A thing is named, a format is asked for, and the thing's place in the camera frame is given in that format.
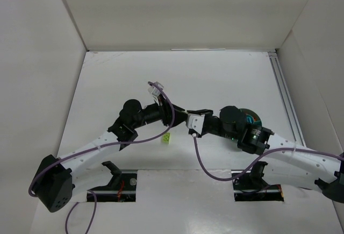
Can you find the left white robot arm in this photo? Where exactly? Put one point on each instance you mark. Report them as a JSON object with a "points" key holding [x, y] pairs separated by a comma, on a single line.
{"points": [[57, 180]]}

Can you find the lime green lego brick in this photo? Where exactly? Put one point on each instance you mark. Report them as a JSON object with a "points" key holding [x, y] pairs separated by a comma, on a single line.
{"points": [[166, 138]]}

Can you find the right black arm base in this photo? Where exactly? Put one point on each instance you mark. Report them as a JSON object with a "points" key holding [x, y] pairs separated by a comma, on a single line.
{"points": [[251, 186]]}

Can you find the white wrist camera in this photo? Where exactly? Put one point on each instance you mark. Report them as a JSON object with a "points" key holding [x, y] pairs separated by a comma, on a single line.
{"points": [[154, 90], [195, 124]]}

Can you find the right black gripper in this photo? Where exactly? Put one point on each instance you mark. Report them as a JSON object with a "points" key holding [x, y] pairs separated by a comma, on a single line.
{"points": [[200, 112]]}

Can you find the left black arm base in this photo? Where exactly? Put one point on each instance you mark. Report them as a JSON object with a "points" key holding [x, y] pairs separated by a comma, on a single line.
{"points": [[120, 188]]}

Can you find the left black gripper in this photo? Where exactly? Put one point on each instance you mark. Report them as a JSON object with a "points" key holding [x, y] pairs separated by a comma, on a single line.
{"points": [[165, 113]]}

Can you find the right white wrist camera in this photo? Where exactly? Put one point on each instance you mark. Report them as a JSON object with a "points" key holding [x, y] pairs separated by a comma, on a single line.
{"points": [[195, 124]]}

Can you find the aluminium rail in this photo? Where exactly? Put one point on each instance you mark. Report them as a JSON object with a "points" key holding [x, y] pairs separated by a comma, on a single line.
{"points": [[285, 96]]}

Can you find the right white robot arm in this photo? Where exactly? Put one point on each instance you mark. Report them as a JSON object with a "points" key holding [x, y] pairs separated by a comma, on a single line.
{"points": [[254, 140]]}

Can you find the teal divided round container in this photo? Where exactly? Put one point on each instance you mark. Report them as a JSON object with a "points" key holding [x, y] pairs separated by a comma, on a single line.
{"points": [[249, 118]]}

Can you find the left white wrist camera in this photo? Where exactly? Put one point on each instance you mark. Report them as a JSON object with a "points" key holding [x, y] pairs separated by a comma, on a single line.
{"points": [[154, 90]]}

